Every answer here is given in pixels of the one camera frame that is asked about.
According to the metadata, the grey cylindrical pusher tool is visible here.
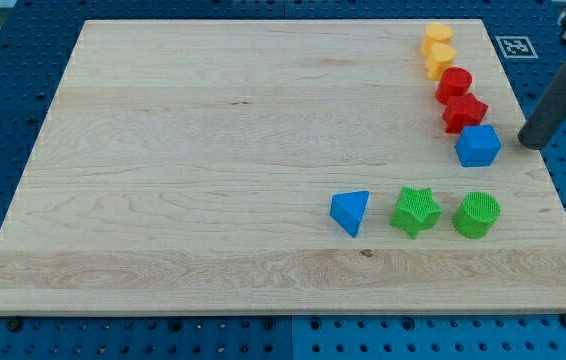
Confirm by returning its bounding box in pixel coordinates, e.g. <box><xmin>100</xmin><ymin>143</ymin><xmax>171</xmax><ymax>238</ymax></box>
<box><xmin>518</xmin><ymin>59</ymin><xmax>566</xmax><ymax>150</ymax></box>

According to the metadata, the green cylinder block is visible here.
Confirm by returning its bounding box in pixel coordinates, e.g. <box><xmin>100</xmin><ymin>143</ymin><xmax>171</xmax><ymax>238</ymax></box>
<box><xmin>453</xmin><ymin>192</ymin><xmax>501</xmax><ymax>239</ymax></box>

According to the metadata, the blue triangle block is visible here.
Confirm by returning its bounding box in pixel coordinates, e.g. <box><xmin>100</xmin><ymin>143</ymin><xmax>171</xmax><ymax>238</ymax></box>
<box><xmin>329</xmin><ymin>190</ymin><xmax>370</xmax><ymax>238</ymax></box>

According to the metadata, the wooden board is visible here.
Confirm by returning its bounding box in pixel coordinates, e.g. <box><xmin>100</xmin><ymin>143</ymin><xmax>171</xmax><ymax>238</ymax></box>
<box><xmin>0</xmin><ymin>19</ymin><xmax>566</xmax><ymax>317</ymax></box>

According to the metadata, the red star block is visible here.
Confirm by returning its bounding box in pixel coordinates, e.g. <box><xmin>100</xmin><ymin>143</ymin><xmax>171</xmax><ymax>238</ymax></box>
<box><xmin>442</xmin><ymin>93</ymin><xmax>489</xmax><ymax>134</ymax></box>

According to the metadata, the red cylinder block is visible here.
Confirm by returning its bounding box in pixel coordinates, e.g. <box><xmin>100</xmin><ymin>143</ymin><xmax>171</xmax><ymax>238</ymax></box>
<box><xmin>435</xmin><ymin>67</ymin><xmax>473</xmax><ymax>105</ymax></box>

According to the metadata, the blue cube block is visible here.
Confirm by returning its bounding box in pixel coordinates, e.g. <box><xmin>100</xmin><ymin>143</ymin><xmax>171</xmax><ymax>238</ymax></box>
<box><xmin>455</xmin><ymin>125</ymin><xmax>502</xmax><ymax>167</ymax></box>

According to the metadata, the green star block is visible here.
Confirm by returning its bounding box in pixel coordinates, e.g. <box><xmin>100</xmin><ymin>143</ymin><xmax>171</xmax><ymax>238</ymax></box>
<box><xmin>390</xmin><ymin>186</ymin><xmax>442</xmax><ymax>239</ymax></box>

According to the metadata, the yellow heart block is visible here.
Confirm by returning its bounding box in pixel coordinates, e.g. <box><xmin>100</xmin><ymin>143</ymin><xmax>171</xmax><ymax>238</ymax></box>
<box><xmin>425</xmin><ymin>42</ymin><xmax>458</xmax><ymax>81</ymax></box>

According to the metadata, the yellow hexagon block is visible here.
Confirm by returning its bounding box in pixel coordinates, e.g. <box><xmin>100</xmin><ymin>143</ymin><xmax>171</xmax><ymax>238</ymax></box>
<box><xmin>420</xmin><ymin>22</ymin><xmax>453</xmax><ymax>56</ymax></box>

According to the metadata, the white fiducial marker tag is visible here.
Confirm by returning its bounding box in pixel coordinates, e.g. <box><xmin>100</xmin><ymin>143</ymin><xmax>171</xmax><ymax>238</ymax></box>
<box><xmin>495</xmin><ymin>35</ymin><xmax>538</xmax><ymax>59</ymax></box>

